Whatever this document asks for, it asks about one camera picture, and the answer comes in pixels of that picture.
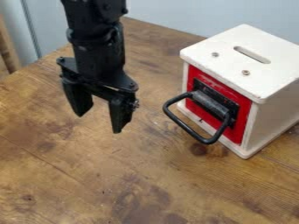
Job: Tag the wooden post at left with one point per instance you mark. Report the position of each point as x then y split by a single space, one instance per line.
10 61

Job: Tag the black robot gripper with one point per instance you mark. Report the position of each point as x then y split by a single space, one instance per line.
95 71

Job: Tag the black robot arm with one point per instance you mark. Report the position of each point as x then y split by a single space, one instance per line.
94 12

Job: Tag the white wooden box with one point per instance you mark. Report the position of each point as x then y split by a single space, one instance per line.
251 67

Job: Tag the red drawer front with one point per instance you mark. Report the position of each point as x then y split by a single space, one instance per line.
215 102

